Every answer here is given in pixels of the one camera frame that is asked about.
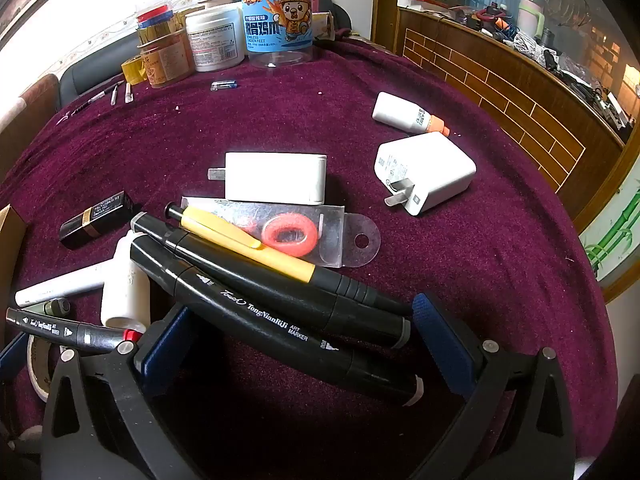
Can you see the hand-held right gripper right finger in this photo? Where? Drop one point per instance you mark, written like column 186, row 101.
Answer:
column 442, row 345

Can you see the wooden partition frame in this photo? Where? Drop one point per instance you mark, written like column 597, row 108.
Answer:
column 387, row 5

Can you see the white plastic jar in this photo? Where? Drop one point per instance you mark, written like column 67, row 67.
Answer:
column 215, row 40

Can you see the black art marker grey ends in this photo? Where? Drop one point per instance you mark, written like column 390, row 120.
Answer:
column 280, row 290

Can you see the brown armchair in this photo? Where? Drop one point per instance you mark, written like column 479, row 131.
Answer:
column 35, row 110

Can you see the yellow and black pen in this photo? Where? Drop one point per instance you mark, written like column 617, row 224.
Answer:
column 235, row 240

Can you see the black lipstick tube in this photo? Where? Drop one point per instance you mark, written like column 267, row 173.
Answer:
column 95, row 220

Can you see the jar with red blue lid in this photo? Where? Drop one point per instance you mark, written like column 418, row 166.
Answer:
column 155, row 10

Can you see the pile of assorted clutter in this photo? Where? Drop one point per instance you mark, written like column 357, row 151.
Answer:
column 565, row 65

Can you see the wooden counter brick pattern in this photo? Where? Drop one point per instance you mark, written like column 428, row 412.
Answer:
column 500, row 90

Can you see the brown label jar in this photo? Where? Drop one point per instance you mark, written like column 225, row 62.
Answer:
column 167, row 65

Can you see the black bag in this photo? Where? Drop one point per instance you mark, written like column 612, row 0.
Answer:
column 342, row 22

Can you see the white glue bottle orange cap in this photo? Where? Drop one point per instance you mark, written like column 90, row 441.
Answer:
column 397, row 110

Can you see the white plastic tube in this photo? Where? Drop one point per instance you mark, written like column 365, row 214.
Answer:
column 127, row 290

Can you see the green marker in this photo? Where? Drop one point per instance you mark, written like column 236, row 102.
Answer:
column 50, row 306

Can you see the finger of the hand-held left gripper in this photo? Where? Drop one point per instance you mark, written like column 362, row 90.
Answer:
column 11, row 355

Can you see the white square wall charger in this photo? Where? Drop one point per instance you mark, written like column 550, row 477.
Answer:
column 430, row 165

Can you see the clear jar blue label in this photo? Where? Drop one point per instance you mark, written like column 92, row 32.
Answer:
column 275, row 20

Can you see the burgundy tablecloth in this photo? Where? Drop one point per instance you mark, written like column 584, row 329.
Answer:
column 310, row 110

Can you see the small silver clip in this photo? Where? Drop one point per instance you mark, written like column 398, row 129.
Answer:
column 63, row 119

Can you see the black marker red cap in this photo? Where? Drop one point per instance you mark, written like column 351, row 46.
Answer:
column 55, row 332

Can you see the black tape roll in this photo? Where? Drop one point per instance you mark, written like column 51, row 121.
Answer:
column 37, row 370

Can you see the white jug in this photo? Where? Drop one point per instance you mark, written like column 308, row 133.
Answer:
column 530, row 17

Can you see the yellow tape roll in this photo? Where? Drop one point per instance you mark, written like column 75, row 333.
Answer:
column 132, row 72

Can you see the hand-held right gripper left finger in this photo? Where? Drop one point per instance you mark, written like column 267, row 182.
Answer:
column 162, row 350

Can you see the bamboo wall sticker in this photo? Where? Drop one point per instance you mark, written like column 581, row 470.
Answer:
column 615, row 235

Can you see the small grey pen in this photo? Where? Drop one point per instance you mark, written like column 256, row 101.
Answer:
column 116, row 93

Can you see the small blue battery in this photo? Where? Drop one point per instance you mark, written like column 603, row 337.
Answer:
column 224, row 85

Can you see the black leather sofa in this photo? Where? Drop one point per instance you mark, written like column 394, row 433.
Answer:
column 95, row 70

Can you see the black art marker white ends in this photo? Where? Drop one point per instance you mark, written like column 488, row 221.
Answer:
column 280, row 330

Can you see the cardboard box tray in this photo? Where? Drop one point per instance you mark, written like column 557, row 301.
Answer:
column 10, row 250

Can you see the white marker pen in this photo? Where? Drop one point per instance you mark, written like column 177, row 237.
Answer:
column 60, row 285

